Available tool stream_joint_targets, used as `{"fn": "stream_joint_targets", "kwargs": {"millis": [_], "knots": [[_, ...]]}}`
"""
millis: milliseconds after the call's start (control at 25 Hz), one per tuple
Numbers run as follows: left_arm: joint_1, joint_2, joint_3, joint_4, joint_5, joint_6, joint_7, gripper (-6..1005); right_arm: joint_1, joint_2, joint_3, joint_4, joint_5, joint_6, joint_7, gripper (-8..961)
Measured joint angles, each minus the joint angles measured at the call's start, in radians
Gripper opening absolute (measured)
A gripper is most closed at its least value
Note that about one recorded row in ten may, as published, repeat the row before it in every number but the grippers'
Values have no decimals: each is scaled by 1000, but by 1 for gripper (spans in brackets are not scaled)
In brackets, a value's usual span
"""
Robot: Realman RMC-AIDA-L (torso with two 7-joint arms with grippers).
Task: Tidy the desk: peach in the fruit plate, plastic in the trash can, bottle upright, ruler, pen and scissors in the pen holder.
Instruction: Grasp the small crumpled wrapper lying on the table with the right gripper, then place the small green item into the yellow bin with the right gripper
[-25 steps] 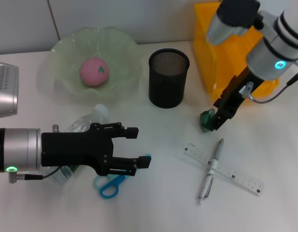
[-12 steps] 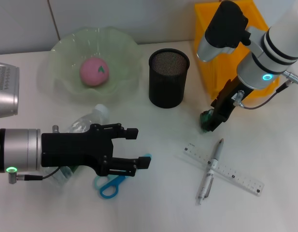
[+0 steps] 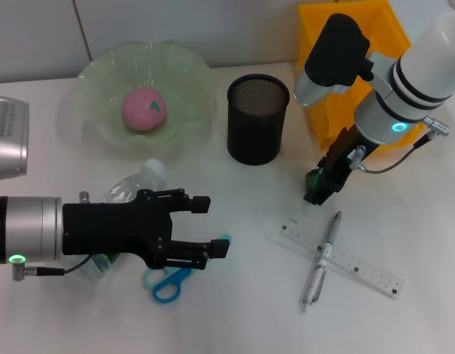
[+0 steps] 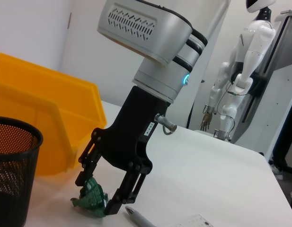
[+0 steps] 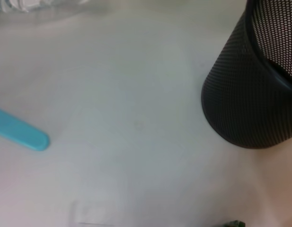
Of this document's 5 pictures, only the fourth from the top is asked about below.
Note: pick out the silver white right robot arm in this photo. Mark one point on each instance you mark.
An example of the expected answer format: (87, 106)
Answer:
(148, 28)

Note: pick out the silver pen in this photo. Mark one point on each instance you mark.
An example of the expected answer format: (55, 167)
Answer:
(138, 217)

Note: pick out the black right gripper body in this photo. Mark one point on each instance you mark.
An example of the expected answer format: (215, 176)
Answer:
(126, 132)

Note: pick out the clear plastic ruler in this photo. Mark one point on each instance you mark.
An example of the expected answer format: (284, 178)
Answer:
(193, 221)

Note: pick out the white humanoid robot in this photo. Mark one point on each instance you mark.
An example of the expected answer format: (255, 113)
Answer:
(252, 47)

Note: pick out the black mesh pen holder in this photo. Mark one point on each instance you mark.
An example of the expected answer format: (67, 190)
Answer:
(13, 170)

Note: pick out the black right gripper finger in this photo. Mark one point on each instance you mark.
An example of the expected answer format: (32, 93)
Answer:
(82, 178)
(112, 205)

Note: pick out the small green toy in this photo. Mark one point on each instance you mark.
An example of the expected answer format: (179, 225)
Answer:
(92, 198)

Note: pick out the yellow plastic bin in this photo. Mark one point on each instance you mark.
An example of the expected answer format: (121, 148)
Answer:
(41, 99)

